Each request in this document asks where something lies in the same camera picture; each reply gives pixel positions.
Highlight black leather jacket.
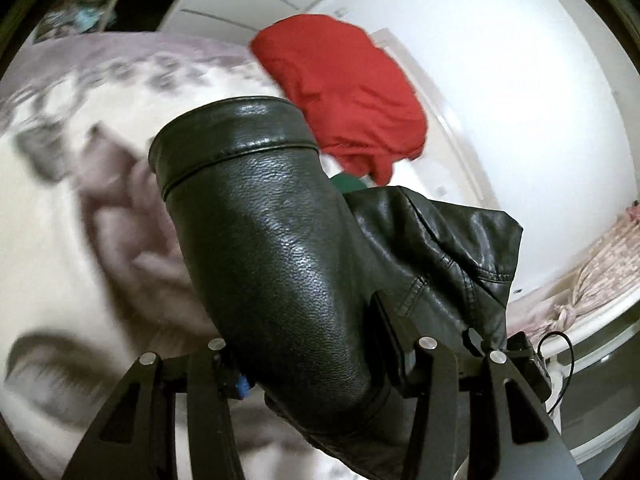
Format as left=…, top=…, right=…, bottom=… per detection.
left=148, top=96, right=523, bottom=480

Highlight floral plush blanket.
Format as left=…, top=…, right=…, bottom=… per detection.
left=0, top=30, right=321, bottom=480

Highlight black cable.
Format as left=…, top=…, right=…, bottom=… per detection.
left=537, top=331, right=574, bottom=416

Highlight red duvet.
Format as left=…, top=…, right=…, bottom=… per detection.
left=250, top=14, right=430, bottom=187

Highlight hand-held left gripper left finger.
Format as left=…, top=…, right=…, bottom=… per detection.
left=62, top=338, right=251, bottom=480

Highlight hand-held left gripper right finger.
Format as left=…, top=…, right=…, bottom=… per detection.
left=371, top=293, right=576, bottom=480

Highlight green folded garment white stripes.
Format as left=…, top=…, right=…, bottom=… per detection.
left=327, top=172, right=371, bottom=195

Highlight pink floral curtain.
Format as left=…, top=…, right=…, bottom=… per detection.
left=545, top=200, right=640, bottom=341

